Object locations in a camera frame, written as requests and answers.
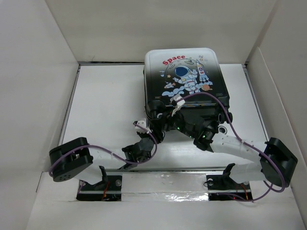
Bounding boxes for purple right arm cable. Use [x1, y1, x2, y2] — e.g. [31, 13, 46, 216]
[184, 92, 286, 201]

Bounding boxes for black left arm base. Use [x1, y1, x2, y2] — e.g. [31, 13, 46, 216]
[76, 166, 122, 202]

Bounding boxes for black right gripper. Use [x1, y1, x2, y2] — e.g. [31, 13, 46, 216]
[149, 107, 196, 139]

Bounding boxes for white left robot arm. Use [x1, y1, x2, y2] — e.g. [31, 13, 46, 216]
[48, 120, 165, 182]

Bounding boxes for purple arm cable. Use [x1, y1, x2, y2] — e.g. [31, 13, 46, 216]
[49, 122, 158, 192]
[184, 92, 286, 201]

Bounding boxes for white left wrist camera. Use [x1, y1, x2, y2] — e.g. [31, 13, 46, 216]
[133, 118, 152, 134]

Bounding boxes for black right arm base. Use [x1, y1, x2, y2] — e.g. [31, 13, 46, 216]
[203, 163, 253, 201]

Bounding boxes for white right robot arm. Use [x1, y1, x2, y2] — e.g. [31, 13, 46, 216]
[166, 111, 298, 188]

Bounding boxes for black suitcase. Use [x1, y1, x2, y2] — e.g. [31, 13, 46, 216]
[143, 48, 233, 134]

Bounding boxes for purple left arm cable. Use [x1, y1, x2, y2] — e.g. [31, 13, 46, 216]
[49, 122, 158, 192]

